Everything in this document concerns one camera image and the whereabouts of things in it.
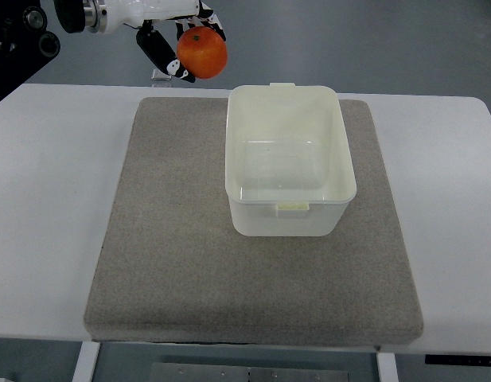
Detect orange fruit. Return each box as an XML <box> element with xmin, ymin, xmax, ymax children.
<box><xmin>177</xmin><ymin>26</ymin><xmax>228</xmax><ymax>80</ymax></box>

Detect small clear floor plate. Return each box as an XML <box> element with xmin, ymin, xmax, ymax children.
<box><xmin>151</xmin><ymin>68</ymin><xmax>172</xmax><ymax>81</ymax></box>

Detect black strip under table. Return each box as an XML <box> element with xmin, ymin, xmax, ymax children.
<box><xmin>425</xmin><ymin>354</ymin><xmax>491</xmax><ymax>367</ymax></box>

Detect white table leg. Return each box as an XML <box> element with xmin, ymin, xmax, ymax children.
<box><xmin>72</xmin><ymin>341</ymin><xmax>100</xmax><ymax>382</ymax></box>
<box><xmin>376</xmin><ymin>353</ymin><xmax>399</xmax><ymax>382</ymax></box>

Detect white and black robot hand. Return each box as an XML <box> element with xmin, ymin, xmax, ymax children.
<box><xmin>76</xmin><ymin>0</ymin><xmax>225</xmax><ymax>83</ymax></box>

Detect grey felt mat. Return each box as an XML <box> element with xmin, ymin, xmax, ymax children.
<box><xmin>84</xmin><ymin>97</ymin><xmax>423</xmax><ymax>347</ymax></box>

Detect white plastic box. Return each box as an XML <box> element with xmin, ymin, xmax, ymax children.
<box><xmin>225</xmin><ymin>84</ymin><xmax>357</xmax><ymax>236</ymax></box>

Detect white left table leg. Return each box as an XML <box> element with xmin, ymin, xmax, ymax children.
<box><xmin>72</xmin><ymin>341</ymin><xmax>100</xmax><ymax>382</ymax></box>

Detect white right table leg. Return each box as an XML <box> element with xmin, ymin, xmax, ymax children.
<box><xmin>376</xmin><ymin>353</ymin><xmax>399</xmax><ymax>382</ymax></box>

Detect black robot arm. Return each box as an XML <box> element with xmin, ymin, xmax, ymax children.
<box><xmin>0</xmin><ymin>1</ymin><xmax>60</xmax><ymax>102</ymax></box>

